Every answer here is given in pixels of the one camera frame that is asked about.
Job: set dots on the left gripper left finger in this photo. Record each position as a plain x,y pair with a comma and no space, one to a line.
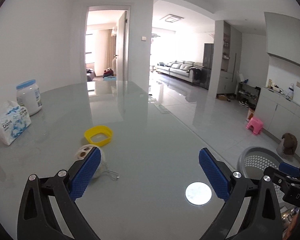
36,218

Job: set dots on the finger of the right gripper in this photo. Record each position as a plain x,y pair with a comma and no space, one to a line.
284,169

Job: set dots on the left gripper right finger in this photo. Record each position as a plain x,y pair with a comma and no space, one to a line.
262,218

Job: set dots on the steel kettle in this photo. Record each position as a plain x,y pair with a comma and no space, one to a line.
288,216

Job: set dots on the brown cloth on basket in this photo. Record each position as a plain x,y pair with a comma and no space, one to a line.
287,146

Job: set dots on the grey perforated laundry basket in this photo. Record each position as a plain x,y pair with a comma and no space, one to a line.
254,160

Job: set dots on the pink plastic stool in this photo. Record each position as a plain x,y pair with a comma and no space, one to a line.
255,125

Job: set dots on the white cabinet counter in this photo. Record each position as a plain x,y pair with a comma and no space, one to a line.
278,114

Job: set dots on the water bottle on counter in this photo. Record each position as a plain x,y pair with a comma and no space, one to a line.
290,91

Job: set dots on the shoe rack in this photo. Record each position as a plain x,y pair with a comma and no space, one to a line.
247,95

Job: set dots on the white blue tissue pack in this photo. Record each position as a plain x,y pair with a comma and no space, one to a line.
14,120

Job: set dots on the white jar blue lid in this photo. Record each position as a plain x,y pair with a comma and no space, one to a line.
28,95

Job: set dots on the grey sofa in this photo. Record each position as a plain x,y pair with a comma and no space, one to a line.
185,70

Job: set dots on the plush keychain toy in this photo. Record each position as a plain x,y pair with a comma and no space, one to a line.
103,168

